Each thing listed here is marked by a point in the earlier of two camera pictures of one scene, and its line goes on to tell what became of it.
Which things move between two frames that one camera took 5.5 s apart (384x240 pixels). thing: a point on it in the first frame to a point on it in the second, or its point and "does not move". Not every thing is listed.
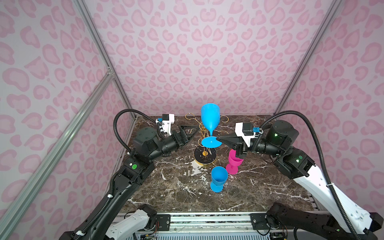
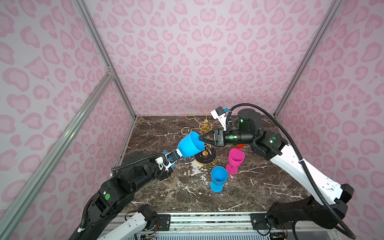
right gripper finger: x=229 y=139 to x=206 y=136
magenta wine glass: x=234 y=161 does not move
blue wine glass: x=210 y=115 to x=189 y=145
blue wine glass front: x=219 y=176 does not move
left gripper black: x=181 y=135 to x=166 y=174
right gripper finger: x=231 y=145 to x=209 y=141
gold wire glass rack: x=203 y=155 does not move
